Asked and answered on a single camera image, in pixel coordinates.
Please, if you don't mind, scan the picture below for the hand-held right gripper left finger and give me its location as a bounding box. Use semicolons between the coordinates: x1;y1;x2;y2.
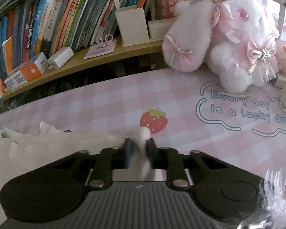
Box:
49;138;135;191

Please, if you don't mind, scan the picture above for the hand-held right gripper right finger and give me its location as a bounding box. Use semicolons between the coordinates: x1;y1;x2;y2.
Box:
146;138;232;190

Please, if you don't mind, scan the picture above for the cream printed t-shirt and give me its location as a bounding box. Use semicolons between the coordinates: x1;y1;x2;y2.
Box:
0;122;166;227

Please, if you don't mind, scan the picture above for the pink checked cartoon desk mat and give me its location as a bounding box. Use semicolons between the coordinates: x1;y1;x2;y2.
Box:
0;64;286;184

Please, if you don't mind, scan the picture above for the white wooden bookshelf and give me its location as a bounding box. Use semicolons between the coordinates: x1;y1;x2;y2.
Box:
0;0;286;110

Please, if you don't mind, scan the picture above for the pink scissors card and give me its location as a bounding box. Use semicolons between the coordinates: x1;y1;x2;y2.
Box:
83;35;116;59

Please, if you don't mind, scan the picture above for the white charger block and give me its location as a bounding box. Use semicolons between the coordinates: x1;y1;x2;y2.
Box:
47;47;75;70

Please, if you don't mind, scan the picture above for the low white container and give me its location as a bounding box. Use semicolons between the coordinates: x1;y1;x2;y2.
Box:
147;18;175;40

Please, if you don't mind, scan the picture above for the white square pen holder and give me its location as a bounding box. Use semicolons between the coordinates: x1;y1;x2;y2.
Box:
115;5;149;47

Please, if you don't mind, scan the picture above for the flat white orange box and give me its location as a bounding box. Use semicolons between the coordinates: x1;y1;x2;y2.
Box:
3;52;48;91

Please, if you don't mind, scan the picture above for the white pink plush bunny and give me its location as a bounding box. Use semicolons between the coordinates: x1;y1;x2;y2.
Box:
161;0;280;93

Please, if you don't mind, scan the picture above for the row of books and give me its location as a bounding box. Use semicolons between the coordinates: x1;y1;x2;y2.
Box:
0;0;158;81

